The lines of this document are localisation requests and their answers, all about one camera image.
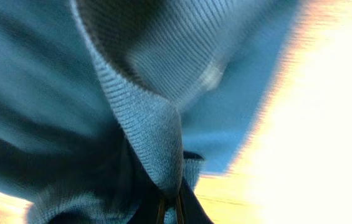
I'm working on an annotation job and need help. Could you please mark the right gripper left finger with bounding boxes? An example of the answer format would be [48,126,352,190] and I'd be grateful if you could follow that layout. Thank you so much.
[128,176,166,224]

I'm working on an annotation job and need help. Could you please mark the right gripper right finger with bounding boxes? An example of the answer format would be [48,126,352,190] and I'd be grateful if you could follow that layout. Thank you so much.
[176,179,213,224]

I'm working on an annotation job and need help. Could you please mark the blue polo shirt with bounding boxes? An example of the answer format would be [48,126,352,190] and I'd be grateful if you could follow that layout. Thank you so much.
[0,1,301,223]

